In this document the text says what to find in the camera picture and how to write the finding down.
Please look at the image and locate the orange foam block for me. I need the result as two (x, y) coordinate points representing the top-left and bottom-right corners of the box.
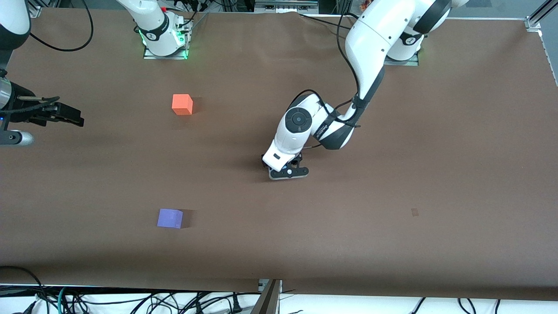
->
(172, 94), (194, 116)

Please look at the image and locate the brown paper table cover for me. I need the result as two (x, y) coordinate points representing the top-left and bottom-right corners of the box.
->
(0, 8), (558, 301)

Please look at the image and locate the black looped floor cable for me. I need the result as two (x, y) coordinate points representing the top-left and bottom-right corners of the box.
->
(0, 265), (46, 306)

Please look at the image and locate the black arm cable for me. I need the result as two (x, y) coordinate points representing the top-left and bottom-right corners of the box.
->
(27, 0), (94, 52)
(288, 0), (363, 151)

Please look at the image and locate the long black table cable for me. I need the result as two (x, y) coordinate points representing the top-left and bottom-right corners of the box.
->
(298, 12), (351, 32)

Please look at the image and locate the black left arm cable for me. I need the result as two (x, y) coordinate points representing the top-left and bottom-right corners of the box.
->
(288, 0), (363, 151)

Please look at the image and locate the aluminium frame post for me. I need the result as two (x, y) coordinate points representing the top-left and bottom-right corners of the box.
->
(252, 279), (283, 314)

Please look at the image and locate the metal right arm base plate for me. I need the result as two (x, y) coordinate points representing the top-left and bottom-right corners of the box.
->
(143, 22), (189, 60)

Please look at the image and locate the silver metal equipment box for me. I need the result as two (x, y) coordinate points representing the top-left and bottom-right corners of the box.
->
(254, 0), (320, 14)

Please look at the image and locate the teal cable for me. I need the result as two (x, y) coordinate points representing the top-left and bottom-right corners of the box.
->
(57, 286), (70, 314)

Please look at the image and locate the purple foam block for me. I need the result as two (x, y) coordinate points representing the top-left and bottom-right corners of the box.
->
(157, 208), (184, 229)

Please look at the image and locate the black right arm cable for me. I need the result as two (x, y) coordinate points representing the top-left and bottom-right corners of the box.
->
(27, 0), (94, 52)

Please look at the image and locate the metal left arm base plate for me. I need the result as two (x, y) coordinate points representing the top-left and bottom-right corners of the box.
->
(384, 51), (420, 66)

